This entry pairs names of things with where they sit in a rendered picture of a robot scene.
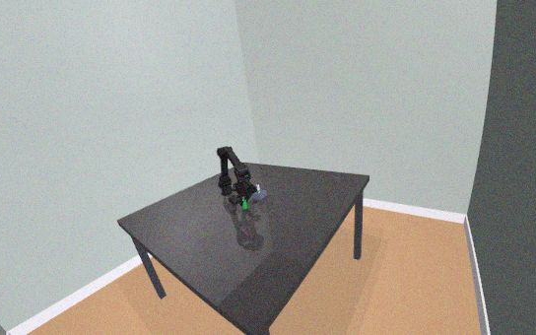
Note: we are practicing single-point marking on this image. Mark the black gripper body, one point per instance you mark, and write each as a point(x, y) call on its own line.
point(241, 193)

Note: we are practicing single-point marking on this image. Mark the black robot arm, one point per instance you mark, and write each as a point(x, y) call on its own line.
point(240, 171)

